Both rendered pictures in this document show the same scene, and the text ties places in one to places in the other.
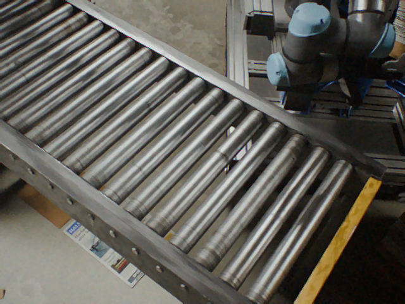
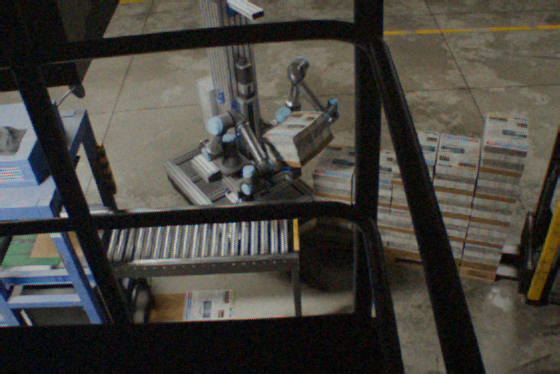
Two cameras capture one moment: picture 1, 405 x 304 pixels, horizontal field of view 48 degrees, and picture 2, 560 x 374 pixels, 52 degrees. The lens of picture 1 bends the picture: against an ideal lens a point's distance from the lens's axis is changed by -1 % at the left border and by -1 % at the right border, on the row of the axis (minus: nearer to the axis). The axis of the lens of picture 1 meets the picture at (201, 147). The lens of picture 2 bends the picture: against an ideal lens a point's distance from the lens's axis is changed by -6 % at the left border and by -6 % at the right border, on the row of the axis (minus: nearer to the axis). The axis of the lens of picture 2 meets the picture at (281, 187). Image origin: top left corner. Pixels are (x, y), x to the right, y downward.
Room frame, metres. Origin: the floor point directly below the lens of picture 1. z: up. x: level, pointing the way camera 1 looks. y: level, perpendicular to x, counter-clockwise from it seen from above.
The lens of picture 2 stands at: (-2.03, 1.07, 3.69)
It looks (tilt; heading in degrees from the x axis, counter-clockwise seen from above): 41 degrees down; 332
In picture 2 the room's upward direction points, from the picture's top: 5 degrees counter-clockwise
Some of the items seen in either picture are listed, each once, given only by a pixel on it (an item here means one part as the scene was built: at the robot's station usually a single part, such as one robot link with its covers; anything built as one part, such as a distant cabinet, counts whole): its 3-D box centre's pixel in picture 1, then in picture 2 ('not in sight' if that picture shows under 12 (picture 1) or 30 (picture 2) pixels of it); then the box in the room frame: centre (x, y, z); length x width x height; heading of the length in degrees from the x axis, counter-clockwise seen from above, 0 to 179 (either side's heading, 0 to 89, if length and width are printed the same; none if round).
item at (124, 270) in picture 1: (120, 233); (209, 304); (0.84, 0.27, 0.00); 0.37 x 0.28 x 0.01; 60
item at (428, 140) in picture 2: not in sight; (416, 145); (0.44, -1.31, 1.06); 0.37 x 0.29 x 0.01; 132
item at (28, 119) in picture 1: (77, 83); (178, 236); (0.88, 0.36, 0.77); 0.47 x 0.05 x 0.05; 150
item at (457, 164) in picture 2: not in sight; (456, 164); (0.22, -1.50, 0.95); 0.38 x 0.29 x 0.23; 132
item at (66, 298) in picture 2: not in sight; (73, 278); (1.33, 1.13, 0.38); 0.94 x 0.69 x 0.63; 150
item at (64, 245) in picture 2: not in sight; (83, 289); (0.80, 1.09, 0.77); 0.09 x 0.09 x 1.55; 60
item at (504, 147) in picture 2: not in sight; (491, 202); (-0.01, -1.70, 0.65); 0.39 x 0.30 x 1.29; 131
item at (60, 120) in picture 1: (94, 94); (187, 235); (0.85, 0.31, 0.77); 0.47 x 0.05 x 0.05; 150
